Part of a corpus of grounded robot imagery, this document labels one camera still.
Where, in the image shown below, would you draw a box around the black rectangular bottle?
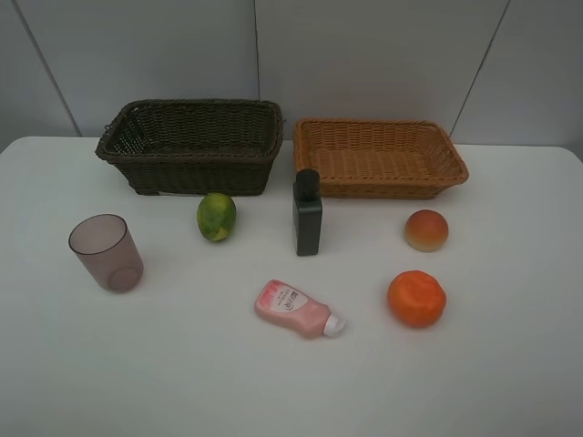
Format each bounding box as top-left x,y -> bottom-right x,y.
293,168 -> 322,257

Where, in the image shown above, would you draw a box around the light brown wicker basket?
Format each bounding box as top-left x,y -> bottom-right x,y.
293,117 -> 469,200

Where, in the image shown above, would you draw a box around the translucent purple plastic cup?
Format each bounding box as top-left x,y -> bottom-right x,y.
68,214 -> 144,293

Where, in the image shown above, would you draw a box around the pink lotion bottle white cap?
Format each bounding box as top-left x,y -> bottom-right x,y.
254,279 -> 346,339

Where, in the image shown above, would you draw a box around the green yellow mango fruit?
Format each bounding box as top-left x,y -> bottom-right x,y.
197,193 -> 237,242

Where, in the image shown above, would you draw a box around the dark brown wicker basket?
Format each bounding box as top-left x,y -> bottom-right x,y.
96,99 -> 283,196

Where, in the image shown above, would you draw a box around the orange tangerine fruit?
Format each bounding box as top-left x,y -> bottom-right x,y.
387,270 -> 447,329

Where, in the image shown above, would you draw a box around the red yellow peach fruit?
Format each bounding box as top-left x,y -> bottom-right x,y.
404,209 -> 449,252

